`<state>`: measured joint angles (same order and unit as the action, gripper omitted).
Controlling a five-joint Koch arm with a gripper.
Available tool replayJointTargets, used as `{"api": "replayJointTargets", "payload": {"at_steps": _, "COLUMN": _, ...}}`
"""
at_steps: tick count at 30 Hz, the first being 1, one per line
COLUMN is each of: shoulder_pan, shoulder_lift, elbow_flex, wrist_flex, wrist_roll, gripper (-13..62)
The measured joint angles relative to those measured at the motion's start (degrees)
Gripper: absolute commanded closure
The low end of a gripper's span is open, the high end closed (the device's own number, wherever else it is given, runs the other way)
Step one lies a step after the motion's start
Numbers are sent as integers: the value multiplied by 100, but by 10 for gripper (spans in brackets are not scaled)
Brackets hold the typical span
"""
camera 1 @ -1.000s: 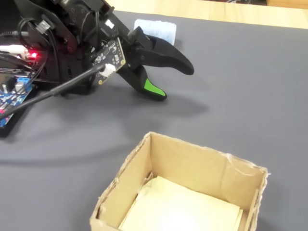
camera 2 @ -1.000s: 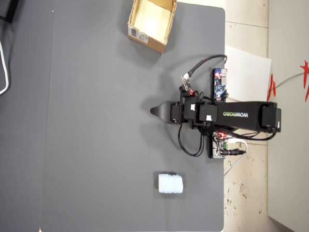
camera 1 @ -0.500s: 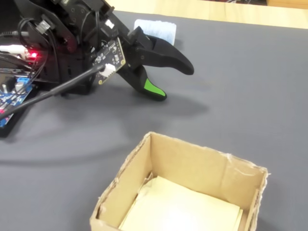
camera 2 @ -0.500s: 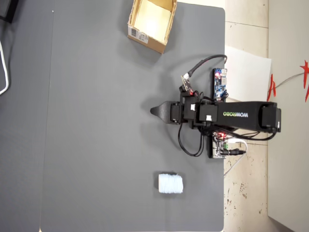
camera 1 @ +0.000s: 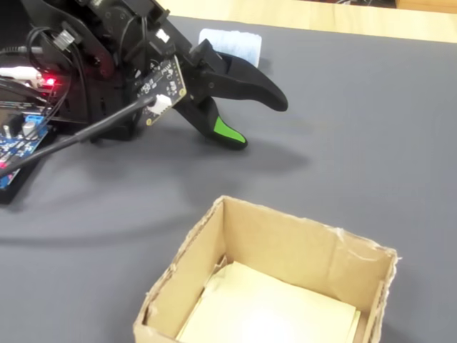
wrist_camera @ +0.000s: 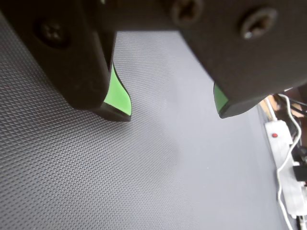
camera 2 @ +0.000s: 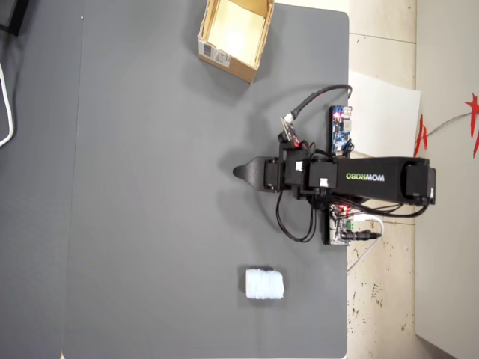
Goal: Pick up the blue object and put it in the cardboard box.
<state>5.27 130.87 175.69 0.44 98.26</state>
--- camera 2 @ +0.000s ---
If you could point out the motor controller board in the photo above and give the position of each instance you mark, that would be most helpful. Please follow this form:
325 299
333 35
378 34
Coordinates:
337 226

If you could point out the white paper sheet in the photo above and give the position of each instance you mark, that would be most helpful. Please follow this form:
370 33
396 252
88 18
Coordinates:
385 116

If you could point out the white curved tube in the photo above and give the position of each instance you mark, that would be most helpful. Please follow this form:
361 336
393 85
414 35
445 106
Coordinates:
11 112

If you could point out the black angular object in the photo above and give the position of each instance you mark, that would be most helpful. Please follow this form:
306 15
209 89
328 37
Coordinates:
11 15

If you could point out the white light-blue block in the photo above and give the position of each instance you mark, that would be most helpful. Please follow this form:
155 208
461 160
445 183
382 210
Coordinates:
264 283

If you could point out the black power plug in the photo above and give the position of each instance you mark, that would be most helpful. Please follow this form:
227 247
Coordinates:
361 236

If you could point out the blue circuit board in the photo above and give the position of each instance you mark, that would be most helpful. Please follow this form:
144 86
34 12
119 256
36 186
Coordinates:
340 129

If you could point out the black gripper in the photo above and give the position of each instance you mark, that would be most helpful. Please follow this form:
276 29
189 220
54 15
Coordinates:
272 175

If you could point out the open cardboard box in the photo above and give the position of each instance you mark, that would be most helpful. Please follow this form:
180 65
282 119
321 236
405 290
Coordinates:
239 33

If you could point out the red wall sticker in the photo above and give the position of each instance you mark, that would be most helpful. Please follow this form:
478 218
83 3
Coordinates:
474 119
421 138

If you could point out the black WOWROBO robot arm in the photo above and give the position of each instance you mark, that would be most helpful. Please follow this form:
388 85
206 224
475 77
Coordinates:
374 179

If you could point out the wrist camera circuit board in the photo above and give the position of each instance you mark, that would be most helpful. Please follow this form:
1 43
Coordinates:
289 131

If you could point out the grey textured table mat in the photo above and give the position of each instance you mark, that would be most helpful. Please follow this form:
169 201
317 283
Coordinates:
149 187

